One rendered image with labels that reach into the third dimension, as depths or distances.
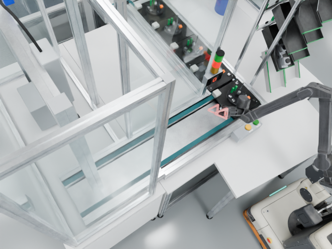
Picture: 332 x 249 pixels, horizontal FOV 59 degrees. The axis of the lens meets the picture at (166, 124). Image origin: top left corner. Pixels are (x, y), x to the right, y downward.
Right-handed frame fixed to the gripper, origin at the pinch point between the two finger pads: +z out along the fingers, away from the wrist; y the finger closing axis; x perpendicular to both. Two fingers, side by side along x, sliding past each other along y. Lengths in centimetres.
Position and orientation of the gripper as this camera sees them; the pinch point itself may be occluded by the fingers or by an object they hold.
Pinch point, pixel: (212, 111)
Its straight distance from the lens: 172.9
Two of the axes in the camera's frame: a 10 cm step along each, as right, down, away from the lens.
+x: -0.4, 9.7, 2.5
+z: -9.7, 0.2, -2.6
